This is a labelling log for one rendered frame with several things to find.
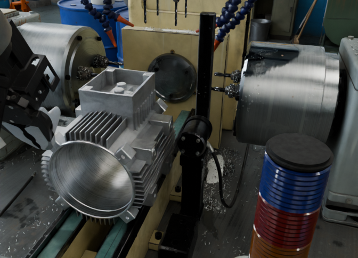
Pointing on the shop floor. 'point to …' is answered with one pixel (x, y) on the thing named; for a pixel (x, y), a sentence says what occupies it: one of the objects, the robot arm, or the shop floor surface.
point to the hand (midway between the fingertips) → (43, 147)
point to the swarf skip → (339, 21)
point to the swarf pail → (259, 29)
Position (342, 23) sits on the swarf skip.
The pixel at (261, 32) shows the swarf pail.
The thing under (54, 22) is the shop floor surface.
